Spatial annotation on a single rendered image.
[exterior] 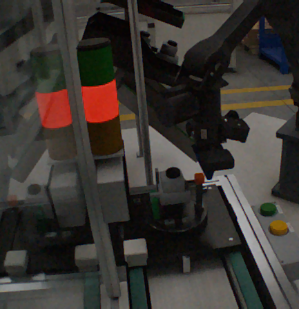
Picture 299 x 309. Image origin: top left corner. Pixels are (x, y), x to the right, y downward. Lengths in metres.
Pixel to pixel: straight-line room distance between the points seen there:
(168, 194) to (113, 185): 0.31
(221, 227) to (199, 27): 4.22
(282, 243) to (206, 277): 0.18
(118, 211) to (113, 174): 0.05
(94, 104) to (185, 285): 0.44
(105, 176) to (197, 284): 0.36
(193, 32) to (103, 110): 4.45
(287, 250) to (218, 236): 0.15
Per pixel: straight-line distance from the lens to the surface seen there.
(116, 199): 0.55
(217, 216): 0.90
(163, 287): 0.82
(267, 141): 1.47
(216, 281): 0.82
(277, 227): 0.87
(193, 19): 4.92
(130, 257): 0.80
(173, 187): 0.82
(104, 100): 0.52
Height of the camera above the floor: 1.52
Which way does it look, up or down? 28 degrees down
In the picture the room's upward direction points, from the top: 6 degrees counter-clockwise
